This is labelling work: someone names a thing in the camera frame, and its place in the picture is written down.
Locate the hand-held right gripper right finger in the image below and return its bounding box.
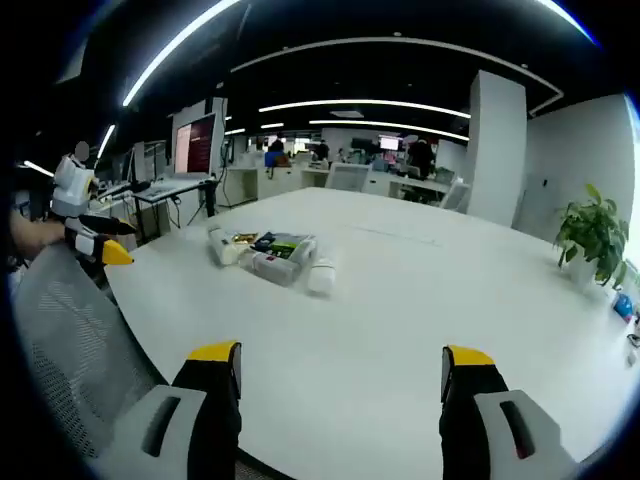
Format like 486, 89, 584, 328
438, 343, 585, 480

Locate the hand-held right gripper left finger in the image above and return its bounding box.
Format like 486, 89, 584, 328
93, 340, 244, 480

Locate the dark blue skincare sachet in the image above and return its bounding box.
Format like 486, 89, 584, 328
253, 230, 286, 254

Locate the white skincare tube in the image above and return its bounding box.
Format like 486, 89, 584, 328
295, 237, 338, 296

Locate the green black skincare sachet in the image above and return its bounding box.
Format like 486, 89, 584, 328
269, 232, 312, 262

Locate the black-framed standing desk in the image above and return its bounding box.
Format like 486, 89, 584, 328
132, 177, 220, 237

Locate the grey mesh office chair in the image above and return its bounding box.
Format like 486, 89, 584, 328
9, 244, 201, 469

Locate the open laptop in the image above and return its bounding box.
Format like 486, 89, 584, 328
144, 112, 220, 200

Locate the long ceiling light strip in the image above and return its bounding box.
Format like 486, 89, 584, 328
122, 0, 242, 107

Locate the small blue object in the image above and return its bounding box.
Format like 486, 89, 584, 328
612, 292, 637, 322

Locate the white background office chair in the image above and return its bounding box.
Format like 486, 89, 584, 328
439, 178, 472, 212
324, 162, 372, 194

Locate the potted green plant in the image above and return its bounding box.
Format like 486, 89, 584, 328
553, 182, 632, 290

